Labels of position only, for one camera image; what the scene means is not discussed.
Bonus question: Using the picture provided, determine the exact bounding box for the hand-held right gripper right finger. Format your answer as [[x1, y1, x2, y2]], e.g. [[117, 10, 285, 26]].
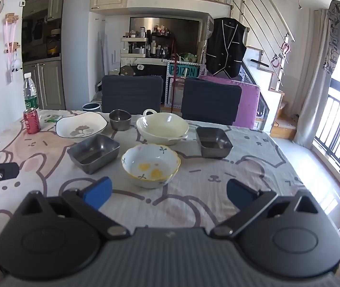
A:
[[210, 179, 321, 240]]

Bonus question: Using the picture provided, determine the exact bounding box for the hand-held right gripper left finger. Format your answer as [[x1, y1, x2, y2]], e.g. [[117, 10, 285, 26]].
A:
[[16, 176, 130, 240]]

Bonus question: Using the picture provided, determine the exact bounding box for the square steel container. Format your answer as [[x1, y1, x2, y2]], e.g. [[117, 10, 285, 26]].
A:
[[195, 127, 233, 158], [67, 133, 120, 175]]

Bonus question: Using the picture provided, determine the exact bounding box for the floral bowl with yellow rim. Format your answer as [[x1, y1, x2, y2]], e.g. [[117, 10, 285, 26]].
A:
[[121, 144, 181, 189]]

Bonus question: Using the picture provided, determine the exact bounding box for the white black-rimmed cup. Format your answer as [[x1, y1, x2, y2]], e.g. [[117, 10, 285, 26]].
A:
[[55, 112, 108, 139]]

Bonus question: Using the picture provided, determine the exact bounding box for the cream bowl with handles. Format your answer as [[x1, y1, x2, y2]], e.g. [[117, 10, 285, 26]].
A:
[[136, 108, 190, 146]]

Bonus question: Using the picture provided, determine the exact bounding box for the cartoon bear printed tablecloth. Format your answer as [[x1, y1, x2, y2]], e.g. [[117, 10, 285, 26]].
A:
[[0, 109, 340, 246]]

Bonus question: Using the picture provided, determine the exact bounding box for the red drink can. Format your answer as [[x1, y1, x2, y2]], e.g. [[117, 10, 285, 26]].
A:
[[23, 108, 41, 134]]

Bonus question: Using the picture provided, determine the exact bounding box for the small round steel bowl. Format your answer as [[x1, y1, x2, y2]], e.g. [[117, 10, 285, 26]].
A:
[[109, 109, 132, 131]]

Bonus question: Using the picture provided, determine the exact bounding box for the green plastic bottle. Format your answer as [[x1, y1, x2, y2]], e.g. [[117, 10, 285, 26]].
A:
[[23, 72, 40, 111]]

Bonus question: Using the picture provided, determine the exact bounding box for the wooden staircase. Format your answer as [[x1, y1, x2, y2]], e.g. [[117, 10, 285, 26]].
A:
[[243, 46, 297, 139]]

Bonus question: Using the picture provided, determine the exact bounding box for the pink padded chair back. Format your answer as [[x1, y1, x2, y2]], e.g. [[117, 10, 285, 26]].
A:
[[199, 76, 261, 130]]

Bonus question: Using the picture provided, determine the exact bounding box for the grey kitchen cabinet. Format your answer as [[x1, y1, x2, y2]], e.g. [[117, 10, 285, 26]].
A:
[[23, 61, 66, 110]]

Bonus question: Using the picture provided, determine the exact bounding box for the dark grey chair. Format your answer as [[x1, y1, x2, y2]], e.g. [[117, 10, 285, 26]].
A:
[[181, 78, 243, 126], [101, 75, 164, 115]]

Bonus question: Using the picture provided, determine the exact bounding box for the black balcony railing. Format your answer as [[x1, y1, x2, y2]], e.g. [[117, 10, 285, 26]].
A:
[[313, 87, 340, 186]]

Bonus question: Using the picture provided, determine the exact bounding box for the white perforated metal rack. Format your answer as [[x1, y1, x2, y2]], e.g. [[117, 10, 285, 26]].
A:
[[161, 59, 202, 106]]

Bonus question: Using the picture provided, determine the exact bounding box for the beige curtain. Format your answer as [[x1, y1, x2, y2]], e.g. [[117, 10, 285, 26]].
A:
[[294, 9, 335, 148]]

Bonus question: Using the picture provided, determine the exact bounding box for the black letter board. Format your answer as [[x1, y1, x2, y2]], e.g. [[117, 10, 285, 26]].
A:
[[134, 64, 167, 77]]

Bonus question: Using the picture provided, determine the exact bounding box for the teal sign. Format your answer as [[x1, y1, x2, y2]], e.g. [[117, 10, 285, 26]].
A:
[[166, 63, 200, 78]]

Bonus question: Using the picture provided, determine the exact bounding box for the black jacket with white trim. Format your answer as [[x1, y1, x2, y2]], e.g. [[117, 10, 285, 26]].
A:
[[206, 17, 249, 78]]

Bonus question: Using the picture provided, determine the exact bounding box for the row of cosmetic bottles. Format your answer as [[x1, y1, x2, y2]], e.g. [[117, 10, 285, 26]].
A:
[[120, 25, 176, 59]]

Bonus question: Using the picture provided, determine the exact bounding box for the metal stair railing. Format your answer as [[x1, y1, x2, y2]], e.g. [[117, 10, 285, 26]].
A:
[[232, 0, 296, 87]]

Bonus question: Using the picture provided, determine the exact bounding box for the patterned hanging garment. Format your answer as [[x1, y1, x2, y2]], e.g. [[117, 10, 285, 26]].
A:
[[322, 0, 340, 74]]

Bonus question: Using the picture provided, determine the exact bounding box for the pink hanging strap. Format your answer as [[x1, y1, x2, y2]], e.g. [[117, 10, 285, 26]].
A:
[[4, 13, 21, 83]]

